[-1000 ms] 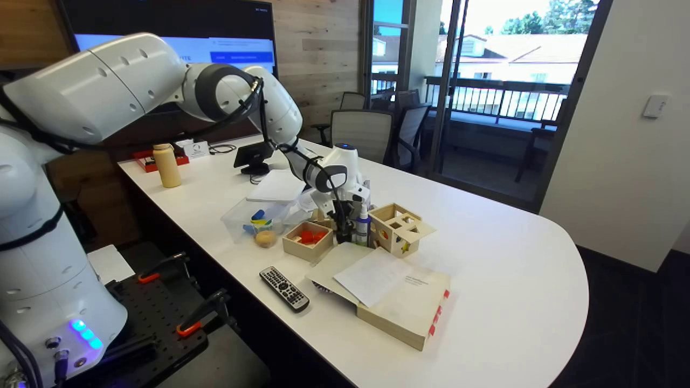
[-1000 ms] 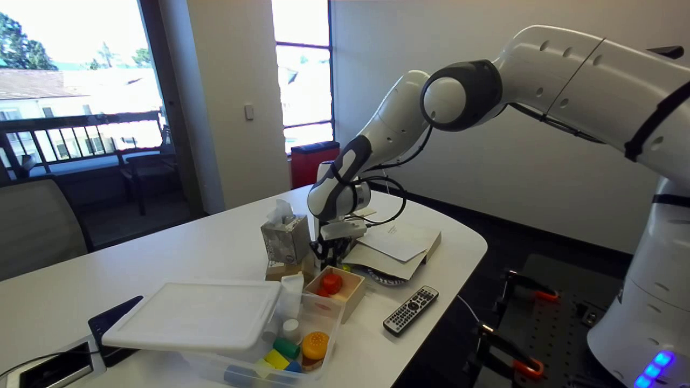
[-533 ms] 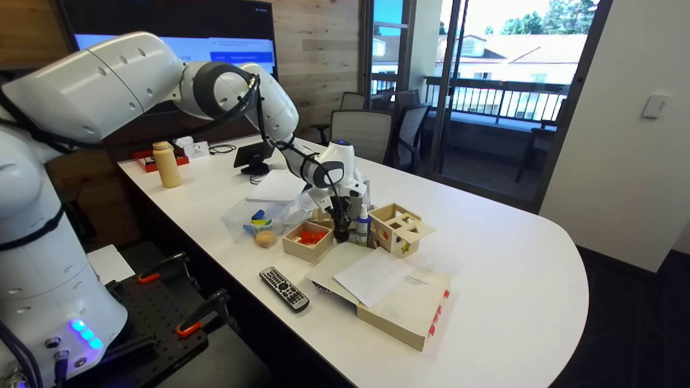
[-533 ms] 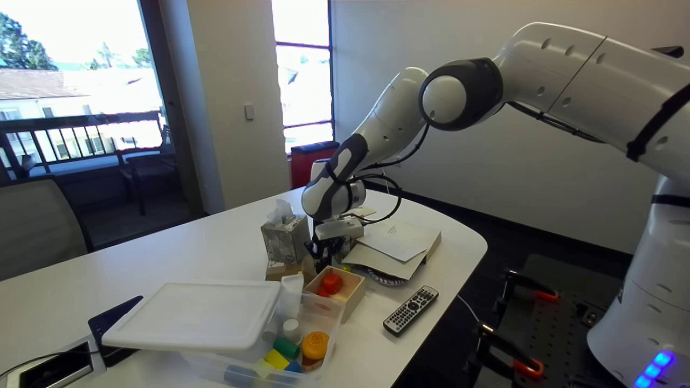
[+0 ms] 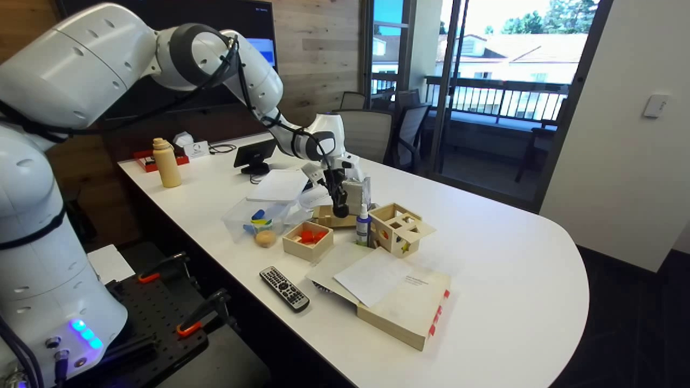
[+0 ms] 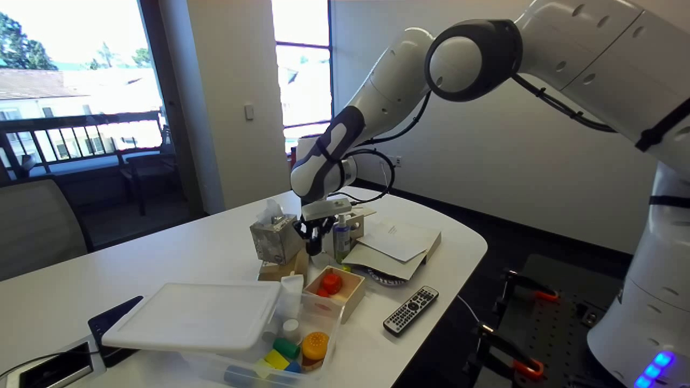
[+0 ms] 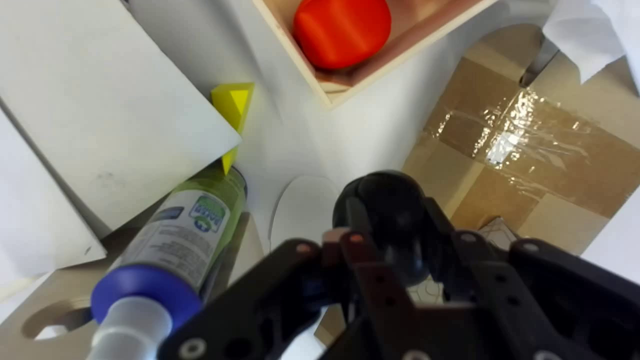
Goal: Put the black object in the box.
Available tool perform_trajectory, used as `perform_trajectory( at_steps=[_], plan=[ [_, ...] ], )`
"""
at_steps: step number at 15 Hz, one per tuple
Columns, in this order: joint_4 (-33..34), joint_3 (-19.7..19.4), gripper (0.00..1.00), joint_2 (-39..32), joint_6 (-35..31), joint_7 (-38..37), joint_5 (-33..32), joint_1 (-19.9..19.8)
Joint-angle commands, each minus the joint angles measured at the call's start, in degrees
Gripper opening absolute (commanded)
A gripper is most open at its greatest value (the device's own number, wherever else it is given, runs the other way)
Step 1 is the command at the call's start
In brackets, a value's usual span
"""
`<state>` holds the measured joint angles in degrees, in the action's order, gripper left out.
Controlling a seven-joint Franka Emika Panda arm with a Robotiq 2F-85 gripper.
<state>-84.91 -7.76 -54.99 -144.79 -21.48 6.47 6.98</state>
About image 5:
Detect dark outdoor chair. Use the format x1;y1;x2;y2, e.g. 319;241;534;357
514;119;561;186

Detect flat wooden tray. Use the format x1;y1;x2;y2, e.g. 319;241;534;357
309;205;361;234

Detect white wall light switch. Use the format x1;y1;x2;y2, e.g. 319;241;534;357
640;90;670;121

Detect red block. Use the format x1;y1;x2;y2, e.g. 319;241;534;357
295;224;327;248

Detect white small device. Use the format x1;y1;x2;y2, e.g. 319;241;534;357
171;130;214;161

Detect red flat tray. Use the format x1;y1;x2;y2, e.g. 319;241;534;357
133;149;192;175

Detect white foam pad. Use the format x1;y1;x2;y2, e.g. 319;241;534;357
86;241;139;287

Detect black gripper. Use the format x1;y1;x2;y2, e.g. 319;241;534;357
317;161;353;211

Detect small wooden box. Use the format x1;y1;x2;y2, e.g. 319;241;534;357
280;219;336;267

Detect tan round ball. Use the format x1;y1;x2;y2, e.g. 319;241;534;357
252;229;280;250

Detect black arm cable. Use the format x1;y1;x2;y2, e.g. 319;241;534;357
105;30;340;175

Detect wooden shape sorter box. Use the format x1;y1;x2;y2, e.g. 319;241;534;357
369;200;436;259

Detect white printed paper sheet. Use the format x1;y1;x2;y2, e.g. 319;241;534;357
330;255;428;310

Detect grey office chair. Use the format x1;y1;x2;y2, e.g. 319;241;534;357
336;90;396;166

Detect clear plastic bag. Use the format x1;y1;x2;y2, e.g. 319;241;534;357
221;196;306;244

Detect tan plastic bottle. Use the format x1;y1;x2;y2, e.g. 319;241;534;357
151;137;186;190

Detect balcony metal railing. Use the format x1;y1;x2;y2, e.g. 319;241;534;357
420;73;572;130

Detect white small container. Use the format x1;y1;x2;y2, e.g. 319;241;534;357
348;175;375;219

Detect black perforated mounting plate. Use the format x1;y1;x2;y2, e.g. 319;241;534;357
105;241;242;378

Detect small white bottle blue label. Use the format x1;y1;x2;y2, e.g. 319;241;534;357
353;203;375;248

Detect blue and yellow toy pieces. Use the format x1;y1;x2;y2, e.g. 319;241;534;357
242;207;277;238

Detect black clamp orange handle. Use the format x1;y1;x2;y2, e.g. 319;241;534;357
173;287;232;341
133;250;194;287

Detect thin cable on table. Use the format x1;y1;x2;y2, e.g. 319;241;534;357
208;140;240;157

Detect black remote control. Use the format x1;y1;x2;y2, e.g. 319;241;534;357
256;265;312;315

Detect black tablet on stand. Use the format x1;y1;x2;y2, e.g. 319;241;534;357
231;139;280;177

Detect wall television screen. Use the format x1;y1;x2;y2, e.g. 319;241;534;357
52;0;280;130

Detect dark office chair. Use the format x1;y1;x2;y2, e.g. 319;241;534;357
386;89;436;173

